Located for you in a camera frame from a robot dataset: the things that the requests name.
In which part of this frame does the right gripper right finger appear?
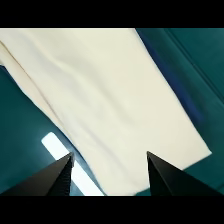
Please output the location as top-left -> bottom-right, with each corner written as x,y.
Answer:
146,150 -> 223,197

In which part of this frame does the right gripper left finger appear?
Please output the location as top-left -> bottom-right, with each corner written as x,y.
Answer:
0,151 -> 76,197

